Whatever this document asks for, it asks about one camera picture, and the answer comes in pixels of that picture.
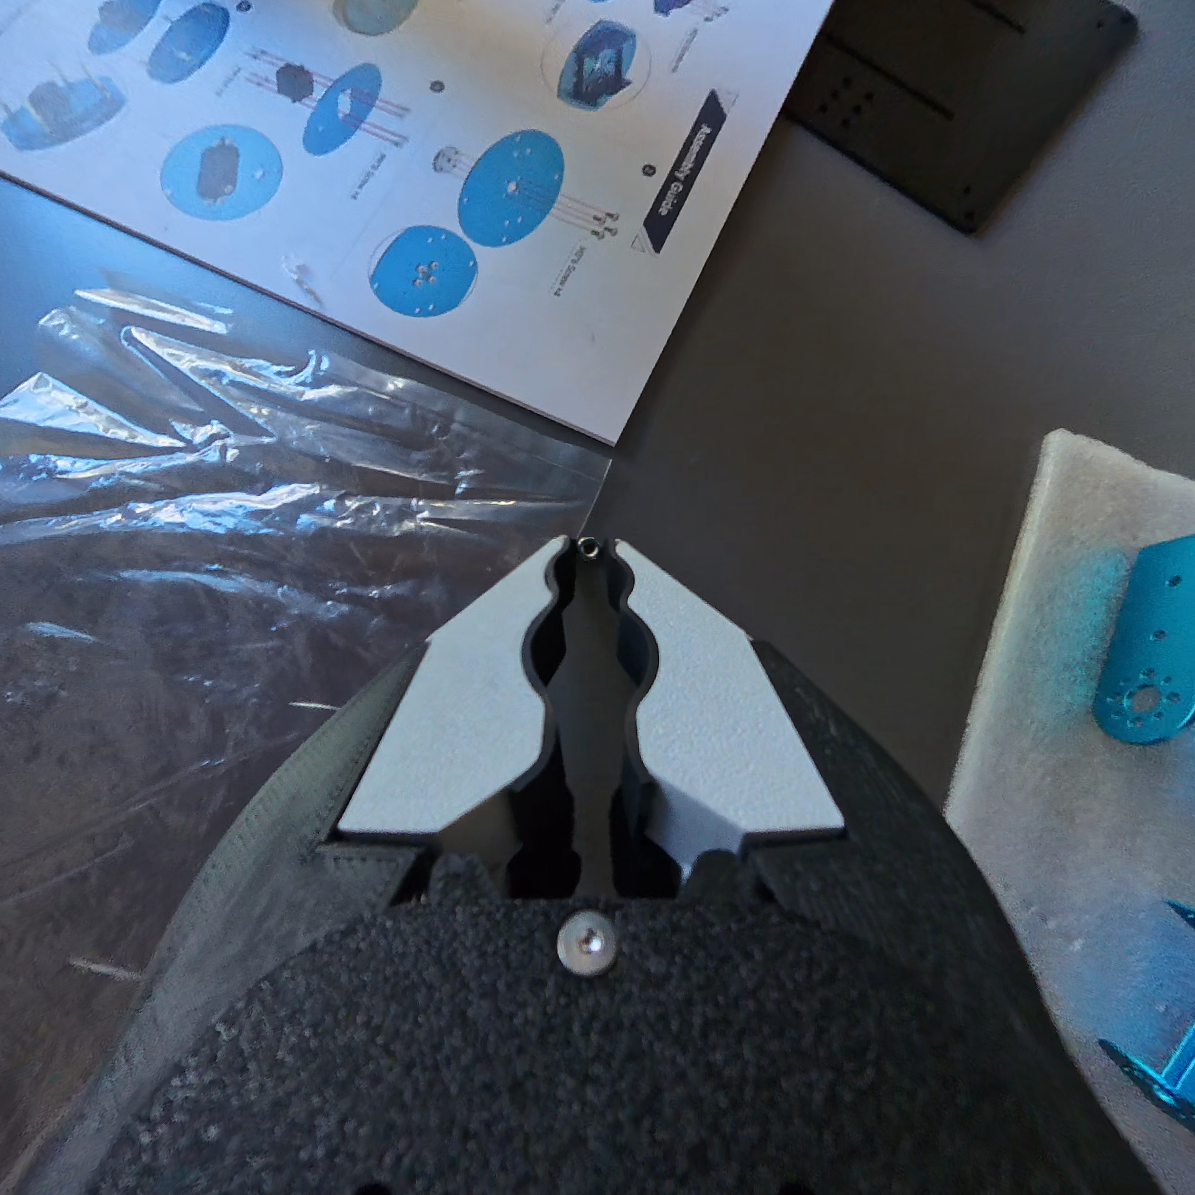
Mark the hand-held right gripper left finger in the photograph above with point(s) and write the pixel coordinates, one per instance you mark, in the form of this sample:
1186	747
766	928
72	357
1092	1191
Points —
449	737

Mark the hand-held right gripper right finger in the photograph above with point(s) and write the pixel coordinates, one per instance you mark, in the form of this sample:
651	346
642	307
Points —
747	737

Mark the dark grey desk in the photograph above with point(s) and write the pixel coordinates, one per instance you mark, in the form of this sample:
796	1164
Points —
840	420

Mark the white foam sheet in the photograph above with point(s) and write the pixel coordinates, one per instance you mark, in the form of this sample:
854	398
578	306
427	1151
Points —
1036	794

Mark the clear plastic bag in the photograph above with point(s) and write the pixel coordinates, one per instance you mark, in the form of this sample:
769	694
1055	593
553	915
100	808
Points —
187	561

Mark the small clear plastic scrap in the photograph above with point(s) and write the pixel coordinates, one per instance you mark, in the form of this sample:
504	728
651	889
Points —
304	280

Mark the white instruction sheet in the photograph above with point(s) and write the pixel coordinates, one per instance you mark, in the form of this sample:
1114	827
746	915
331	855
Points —
420	186

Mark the black flat metal plate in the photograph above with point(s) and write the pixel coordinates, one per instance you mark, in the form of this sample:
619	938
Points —
962	112

